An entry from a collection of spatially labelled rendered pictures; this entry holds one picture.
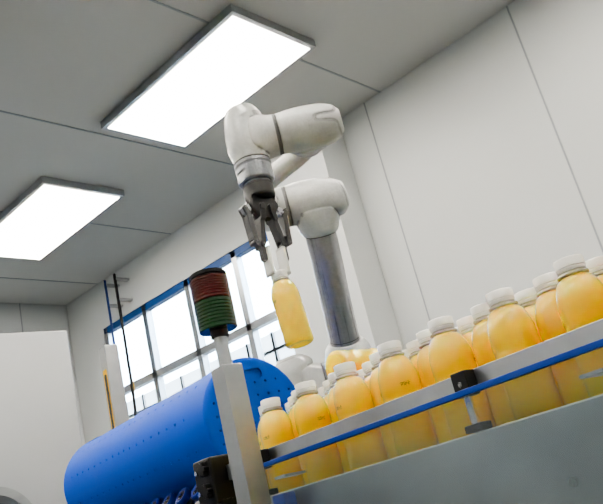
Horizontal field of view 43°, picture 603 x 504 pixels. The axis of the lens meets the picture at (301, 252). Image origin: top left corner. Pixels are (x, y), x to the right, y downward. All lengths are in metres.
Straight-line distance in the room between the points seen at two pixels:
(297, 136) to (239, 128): 0.14
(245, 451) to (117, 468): 0.98
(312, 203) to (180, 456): 0.91
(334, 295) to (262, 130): 0.78
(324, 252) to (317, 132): 0.64
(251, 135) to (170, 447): 0.76
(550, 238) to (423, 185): 0.94
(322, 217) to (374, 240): 2.77
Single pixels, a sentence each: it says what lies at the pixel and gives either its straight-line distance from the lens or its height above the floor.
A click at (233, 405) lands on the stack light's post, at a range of 1.19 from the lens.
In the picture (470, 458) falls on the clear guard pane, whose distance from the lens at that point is 0.99.
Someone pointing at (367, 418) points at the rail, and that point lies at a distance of 1.20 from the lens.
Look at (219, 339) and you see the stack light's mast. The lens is 1.23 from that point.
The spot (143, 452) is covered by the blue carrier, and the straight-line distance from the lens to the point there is 1.99.
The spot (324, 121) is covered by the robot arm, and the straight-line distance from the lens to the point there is 1.85.
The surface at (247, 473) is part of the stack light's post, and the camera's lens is 1.18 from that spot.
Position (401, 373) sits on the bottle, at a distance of 1.21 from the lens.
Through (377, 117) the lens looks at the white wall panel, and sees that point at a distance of 5.27.
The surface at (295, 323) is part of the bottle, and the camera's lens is 1.67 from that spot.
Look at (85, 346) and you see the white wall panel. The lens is 7.73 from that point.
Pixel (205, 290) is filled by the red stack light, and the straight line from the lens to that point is 1.23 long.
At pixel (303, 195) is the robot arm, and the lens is 2.34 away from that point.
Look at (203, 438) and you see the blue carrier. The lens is 1.74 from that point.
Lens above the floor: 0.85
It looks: 19 degrees up
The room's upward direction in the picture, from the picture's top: 14 degrees counter-clockwise
